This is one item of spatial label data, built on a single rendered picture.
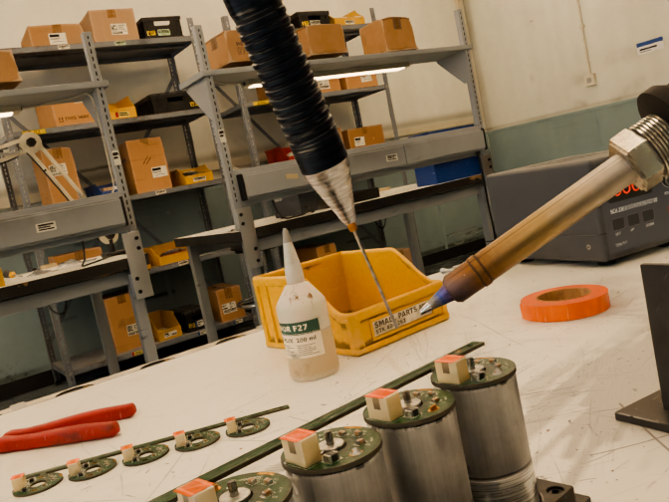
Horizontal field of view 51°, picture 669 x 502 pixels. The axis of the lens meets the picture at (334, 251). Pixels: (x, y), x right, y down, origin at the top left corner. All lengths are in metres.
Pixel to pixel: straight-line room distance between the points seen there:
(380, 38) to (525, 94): 3.07
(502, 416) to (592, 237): 0.46
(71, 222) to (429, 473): 2.32
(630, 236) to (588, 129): 5.15
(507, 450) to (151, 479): 0.21
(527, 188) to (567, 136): 5.23
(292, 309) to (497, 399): 0.26
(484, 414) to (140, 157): 4.20
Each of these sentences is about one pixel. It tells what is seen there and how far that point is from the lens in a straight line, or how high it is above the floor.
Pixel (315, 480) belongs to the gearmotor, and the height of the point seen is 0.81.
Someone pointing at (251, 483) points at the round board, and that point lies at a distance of 0.17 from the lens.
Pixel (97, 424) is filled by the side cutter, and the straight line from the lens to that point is 0.46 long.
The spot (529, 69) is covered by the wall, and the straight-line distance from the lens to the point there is 6.14.
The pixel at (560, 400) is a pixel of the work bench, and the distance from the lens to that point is 0.36.
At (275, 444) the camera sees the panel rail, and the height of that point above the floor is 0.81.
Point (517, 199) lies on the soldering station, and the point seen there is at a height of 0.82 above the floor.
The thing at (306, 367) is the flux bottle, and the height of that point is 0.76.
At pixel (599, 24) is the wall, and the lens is 5.73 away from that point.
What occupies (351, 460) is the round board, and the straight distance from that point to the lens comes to 0.17.
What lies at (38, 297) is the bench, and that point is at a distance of 2.51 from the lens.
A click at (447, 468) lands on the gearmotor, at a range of 0.19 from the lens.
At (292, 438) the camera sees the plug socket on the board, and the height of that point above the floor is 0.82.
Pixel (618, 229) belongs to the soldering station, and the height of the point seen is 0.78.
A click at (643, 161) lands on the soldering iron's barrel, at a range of 0.18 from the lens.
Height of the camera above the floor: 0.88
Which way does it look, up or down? 6 degrees down
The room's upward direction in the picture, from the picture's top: 12 degrees counter-clockwise
